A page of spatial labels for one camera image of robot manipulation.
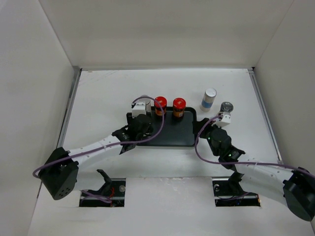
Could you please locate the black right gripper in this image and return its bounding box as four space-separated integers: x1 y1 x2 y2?
192 118 224 156

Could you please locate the red lid sauce jar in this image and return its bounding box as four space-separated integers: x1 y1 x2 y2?
172 97 186 119
154 96 167 119

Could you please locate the white lid blue label shaker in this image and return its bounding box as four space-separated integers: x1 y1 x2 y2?
200 88 217 112

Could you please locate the silver lid blue label shaker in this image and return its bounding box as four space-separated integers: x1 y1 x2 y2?
139 95 151 113

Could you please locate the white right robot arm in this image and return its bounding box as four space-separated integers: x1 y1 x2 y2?
192 116 315 222

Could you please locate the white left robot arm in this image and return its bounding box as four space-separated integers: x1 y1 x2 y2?
38 114 153 200

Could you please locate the black plastic tray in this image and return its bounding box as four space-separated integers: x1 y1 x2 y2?
139 106 197 147

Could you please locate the grey lid salt grinder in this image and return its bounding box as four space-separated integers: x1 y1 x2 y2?
220 102 234 114

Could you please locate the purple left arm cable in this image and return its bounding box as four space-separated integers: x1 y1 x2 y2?
32 96 165 203

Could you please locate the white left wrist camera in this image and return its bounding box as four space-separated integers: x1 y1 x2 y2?
131 100 147 118

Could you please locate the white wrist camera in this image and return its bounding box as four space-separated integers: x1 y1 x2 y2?
131 100 147 118
216 112 231 128

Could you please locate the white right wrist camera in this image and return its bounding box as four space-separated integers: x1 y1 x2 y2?
216 112 231 128

